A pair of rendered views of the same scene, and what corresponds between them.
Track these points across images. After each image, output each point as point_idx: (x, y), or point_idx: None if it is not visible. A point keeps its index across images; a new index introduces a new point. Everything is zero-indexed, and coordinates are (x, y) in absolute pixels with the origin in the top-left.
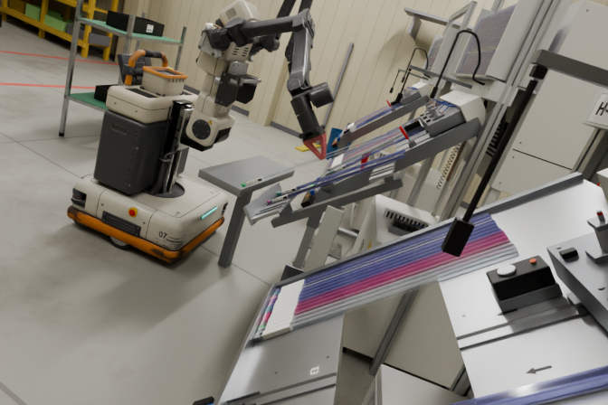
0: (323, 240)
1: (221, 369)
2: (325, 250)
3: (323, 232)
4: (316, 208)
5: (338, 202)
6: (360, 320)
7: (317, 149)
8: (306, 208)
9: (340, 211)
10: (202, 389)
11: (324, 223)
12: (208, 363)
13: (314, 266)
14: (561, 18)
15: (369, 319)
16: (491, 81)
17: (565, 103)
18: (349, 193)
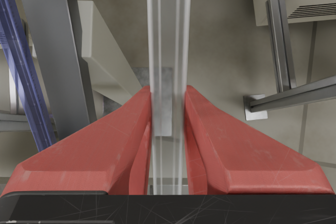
0: (113, 58)
1: (150, 156)
2: (117, 51)
3: (110, 60)
4: (87, 95)
5: (76, 18)
6: (21, 6)
7: (140, 175)
8: (81, 127)
9: (91, 11)
10: (184, 162)
11: (105, 60)
12: (151, 172)
13: (124, 70)
14: None
15: None
16: None
17: None
18: None
